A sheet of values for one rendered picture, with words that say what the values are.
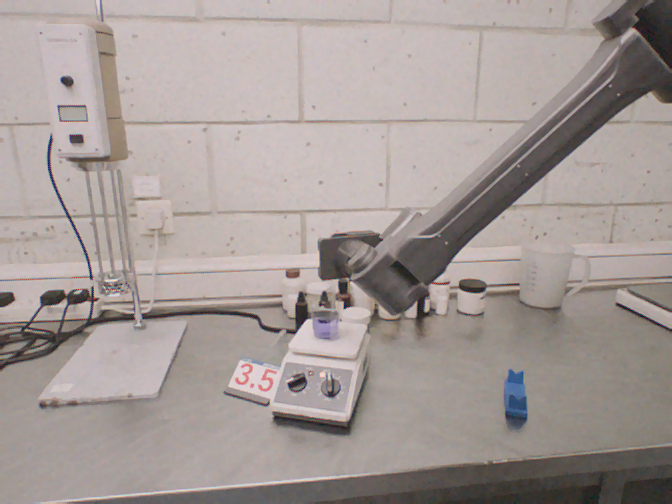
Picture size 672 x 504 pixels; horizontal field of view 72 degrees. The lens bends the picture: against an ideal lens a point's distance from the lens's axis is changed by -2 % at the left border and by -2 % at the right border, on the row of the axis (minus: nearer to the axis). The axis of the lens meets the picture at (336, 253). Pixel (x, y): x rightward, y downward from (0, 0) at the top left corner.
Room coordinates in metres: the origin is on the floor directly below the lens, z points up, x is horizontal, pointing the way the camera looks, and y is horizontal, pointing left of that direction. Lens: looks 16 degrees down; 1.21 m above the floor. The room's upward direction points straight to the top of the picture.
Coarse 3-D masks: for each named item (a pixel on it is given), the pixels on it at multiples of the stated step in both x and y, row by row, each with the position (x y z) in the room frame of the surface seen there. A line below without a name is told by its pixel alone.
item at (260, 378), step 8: (240, 368) 0.74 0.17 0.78; (248, 368) 0.74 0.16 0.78; (256, 368) 0.74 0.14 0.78; (264, 368) 0.73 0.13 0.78; (272, 368) 0.73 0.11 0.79; (240, 376) 0.73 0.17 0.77; (248, 376) 0.73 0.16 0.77; (256, 376) 0.72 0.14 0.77; (264, 376) 0.72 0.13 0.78; (272, 376) 0.72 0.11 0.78; (240, 384) 0.72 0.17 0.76; (248, 384) 0.71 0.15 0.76; (256, 384) 0.71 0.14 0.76; (264, 384) 0.71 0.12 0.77; (272, 384) 0.70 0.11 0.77; (264, 392) 0.70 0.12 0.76
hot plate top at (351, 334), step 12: (348, 324) 0.80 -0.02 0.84; (360, 324) 0.80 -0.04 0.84; (300, 336) 0.75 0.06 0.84; (348, 336) 0.75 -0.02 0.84; (360, 336) 0.75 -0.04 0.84; (300, 348) 0.71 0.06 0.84; (312, 348) 0.71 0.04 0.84; (324, 348) 0.71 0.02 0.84; (336, 348) 0.71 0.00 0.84; (348, 348) 0.71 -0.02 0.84
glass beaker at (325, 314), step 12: (312, 300) 0.76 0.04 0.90; (324, 300) 0.77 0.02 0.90; (336, 300) 0.73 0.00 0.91; (312, 312) 0.73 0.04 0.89; (324, 312) 0.72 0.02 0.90; (336, 312) 0.73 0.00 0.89; (312, 324) 0.74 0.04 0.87; (324, 324) 0.72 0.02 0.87; (336, 324) 0.73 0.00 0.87; (312, 336) 0.74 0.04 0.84; (324, 336) 0.72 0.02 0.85; (336, 336) 0.73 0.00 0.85
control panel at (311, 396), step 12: (288, 372) 0.68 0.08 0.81; (300, 372) 0.68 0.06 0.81; (324, 372) 0.67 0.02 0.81; (336, 372) 0.67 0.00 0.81; (348, 372) 0.67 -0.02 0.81; (312, 384) 0.66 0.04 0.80; (348, 384) 0.65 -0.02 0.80; (276, 396) 0.65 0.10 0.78; (288, 396) 0.64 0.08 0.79; (300, 396) 0.64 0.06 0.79; (312, 396) 0.64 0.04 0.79; (324, 396) 0.64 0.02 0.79; (336, 396) 0.63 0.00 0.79; (324, 408) 0.62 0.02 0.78; (336, 408) 0.62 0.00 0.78
